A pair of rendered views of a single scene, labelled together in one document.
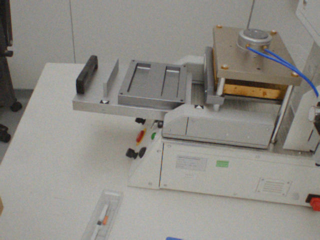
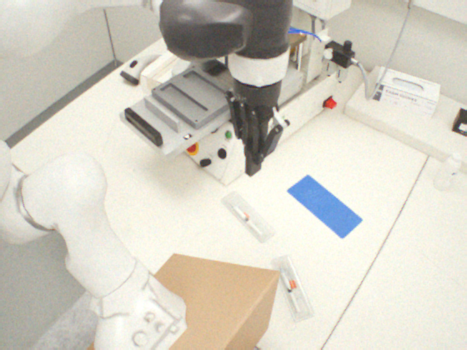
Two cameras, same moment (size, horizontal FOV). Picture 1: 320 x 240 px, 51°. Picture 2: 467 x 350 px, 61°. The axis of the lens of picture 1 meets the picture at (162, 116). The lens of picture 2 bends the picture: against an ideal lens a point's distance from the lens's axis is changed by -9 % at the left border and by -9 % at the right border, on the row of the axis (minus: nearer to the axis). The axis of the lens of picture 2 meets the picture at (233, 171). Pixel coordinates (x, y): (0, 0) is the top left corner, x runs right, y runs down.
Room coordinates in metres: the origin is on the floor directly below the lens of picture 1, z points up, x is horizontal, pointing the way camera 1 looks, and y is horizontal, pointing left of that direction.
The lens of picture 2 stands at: (0.06, 0.63, 1.79)
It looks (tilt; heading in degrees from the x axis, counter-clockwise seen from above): 51 degrees down; 313
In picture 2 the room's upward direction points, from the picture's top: straight up
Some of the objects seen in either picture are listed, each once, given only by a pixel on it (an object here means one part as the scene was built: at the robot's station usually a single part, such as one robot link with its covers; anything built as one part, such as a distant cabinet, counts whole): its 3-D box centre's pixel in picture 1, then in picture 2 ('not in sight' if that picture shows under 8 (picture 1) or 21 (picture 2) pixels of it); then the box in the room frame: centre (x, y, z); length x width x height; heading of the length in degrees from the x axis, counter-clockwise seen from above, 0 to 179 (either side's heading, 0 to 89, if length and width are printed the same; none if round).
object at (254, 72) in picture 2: not in sight; (258, 47); (0.41, 0.21, 1.42); 0.13 x 0.12 x 0.05; 87
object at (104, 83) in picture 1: (137, 84); (183, 106); (0.79, 0.08, 0.97); 0.30 x 0.22 x 0.08; 88
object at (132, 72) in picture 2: not in sight; (143, 64); (1.25, -0.11, 0.79); 0.20 x 0.08 x 0.08; 98
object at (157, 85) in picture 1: (155, 82); (194, 95); (0.79, 0.03, 0.98); 0.20 x 0.17 x 0.03; 178
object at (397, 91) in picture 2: not in sight; (406, 91); (0.40, -0.64, 0.83); 0.23 x 0.12 x 0.07; 19
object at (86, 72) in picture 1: (87, 72); (143, 126); (0.79, 0.21, 0.99); 0.15 x 0.02 x 0.04; 178
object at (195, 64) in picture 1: (212, 71); (205, 57); (0.92, -0.14, 0.97); 0.25 x 0.05 x 0.07; 88
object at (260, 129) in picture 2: not in sight; (260, 128); (0.38, 0.23, 1.28); 0.04 x 0.01 x 0.11; 87
